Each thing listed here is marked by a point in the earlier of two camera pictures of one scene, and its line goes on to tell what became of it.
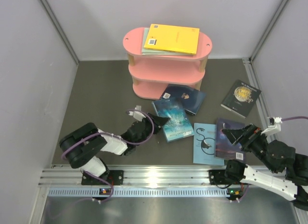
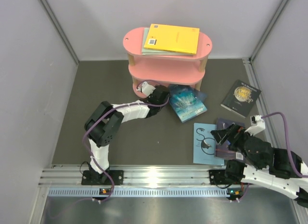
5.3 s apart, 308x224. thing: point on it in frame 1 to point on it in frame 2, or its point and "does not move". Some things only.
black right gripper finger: [233, 135] to [221, 135]
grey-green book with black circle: [157, 52] does not move
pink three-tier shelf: [151, 73] does not move
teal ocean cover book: [178, 125] to [186, 101]
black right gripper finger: [241, 140] to [224, 140]
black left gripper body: [148, 128] to [166, 98]
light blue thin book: [204, 145] does not move
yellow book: [174, 38] does not move
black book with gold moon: [241, 98] does not move
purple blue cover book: [224, 148] does not move
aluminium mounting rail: [68, 175] does not move
